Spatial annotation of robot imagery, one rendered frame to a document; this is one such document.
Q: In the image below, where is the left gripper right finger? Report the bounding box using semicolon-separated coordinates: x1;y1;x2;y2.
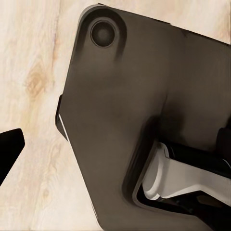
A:
216;128;231;167

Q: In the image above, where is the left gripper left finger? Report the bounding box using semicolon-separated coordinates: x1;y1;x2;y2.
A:
0;128;25;185

